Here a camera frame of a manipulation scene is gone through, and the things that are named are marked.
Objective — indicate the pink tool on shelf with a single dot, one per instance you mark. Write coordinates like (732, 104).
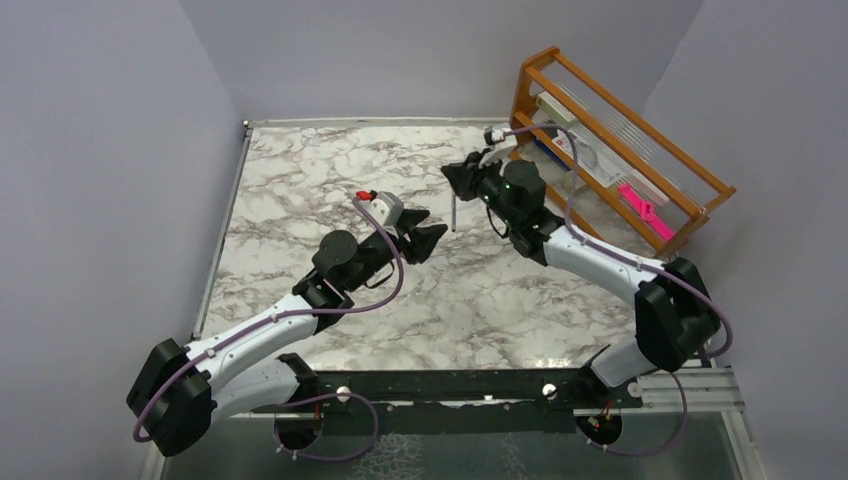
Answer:
(646, 211)

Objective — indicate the aluminium frame rail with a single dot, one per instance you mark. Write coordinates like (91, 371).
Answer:
(706, 390)

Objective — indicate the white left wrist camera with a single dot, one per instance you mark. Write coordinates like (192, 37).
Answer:
(386, 209)

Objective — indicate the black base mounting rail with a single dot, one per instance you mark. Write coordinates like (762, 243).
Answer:
(434, 402)

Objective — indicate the white device on shelf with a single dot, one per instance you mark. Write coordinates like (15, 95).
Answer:
(596, 158)

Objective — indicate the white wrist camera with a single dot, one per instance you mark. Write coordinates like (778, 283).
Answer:
(496, 147)
(386, 209)

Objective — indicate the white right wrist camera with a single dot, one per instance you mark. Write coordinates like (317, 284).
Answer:
(496, 147)

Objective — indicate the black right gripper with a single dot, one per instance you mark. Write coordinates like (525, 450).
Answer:
(466, 173)

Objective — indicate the white green box on shelf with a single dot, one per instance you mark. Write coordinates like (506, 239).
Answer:
(555, 111)

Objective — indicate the wooden shelf rack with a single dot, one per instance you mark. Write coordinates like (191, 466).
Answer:
(683, 191)

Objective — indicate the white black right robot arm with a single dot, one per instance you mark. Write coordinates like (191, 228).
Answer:
(674, 316)

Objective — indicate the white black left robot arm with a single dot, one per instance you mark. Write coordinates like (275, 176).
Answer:
(181, 390)

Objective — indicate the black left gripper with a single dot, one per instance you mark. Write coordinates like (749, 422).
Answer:
(422, 239)

